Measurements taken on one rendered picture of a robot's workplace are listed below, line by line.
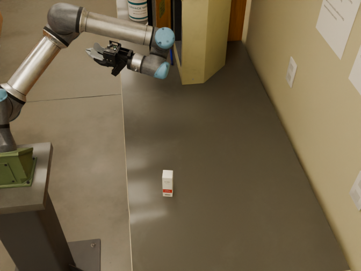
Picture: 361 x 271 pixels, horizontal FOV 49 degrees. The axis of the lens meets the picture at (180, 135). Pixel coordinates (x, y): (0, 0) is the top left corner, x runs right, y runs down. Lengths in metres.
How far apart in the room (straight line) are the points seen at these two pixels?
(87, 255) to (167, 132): 1.05
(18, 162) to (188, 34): 0.90
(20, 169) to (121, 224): 1.15
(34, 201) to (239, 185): 0.77
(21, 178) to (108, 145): 1.49
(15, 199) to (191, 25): 1.01
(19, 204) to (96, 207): 1.14
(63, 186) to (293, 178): 1.69
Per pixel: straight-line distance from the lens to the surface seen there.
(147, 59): 1.65
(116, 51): 1.67
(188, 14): 1.78
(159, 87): 1.96
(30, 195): 1.59
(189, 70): 1.93
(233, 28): 2.30
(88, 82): 3.64
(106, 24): 1.53
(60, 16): 1.56
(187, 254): 1.37
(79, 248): 2.50
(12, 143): 1.56
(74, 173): 2.87
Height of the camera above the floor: 2.14
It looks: 45 degrees down
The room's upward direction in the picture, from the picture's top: 1 degrees clockwise
